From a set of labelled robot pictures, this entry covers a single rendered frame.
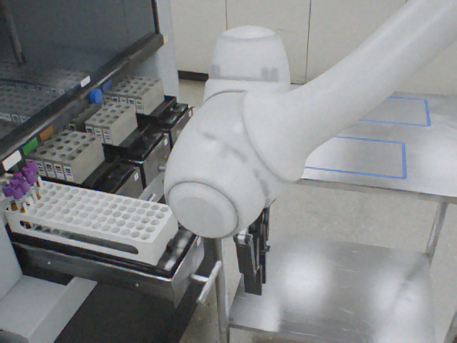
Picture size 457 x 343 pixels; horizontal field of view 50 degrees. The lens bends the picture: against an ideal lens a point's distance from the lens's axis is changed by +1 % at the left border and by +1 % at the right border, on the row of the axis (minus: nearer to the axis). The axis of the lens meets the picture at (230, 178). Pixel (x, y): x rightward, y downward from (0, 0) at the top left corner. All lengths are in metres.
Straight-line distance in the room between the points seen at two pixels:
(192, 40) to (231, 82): 2.74
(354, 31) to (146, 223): 2.32
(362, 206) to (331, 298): 0.87
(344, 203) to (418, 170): 1.24
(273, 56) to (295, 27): 2.48
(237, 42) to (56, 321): 0.61
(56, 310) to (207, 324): 0.91
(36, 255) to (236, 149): 0.59
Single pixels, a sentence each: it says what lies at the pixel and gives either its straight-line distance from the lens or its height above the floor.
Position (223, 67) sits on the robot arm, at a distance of 0.59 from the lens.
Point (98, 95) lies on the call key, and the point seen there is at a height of 0.98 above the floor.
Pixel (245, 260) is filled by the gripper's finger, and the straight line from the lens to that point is 0.75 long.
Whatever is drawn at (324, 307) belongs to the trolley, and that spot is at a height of 0.28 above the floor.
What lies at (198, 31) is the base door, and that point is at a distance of 3.27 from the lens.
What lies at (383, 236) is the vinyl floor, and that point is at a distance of 2.16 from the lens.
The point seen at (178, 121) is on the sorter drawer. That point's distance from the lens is 1.26.
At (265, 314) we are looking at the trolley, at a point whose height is 0.28.
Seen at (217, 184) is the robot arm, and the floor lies 1.15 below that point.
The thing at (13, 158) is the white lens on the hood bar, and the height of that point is 0.98.
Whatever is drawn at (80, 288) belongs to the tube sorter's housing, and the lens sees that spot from 1.00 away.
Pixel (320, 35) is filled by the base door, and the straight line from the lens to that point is 3.05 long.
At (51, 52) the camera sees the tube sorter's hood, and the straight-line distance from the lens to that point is 0.95.
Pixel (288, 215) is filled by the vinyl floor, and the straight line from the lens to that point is 2.20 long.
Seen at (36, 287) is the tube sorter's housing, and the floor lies 0.73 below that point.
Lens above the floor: 1.41
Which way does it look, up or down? 35 degrees down
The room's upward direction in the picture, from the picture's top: 2 degrees counter-clockwise
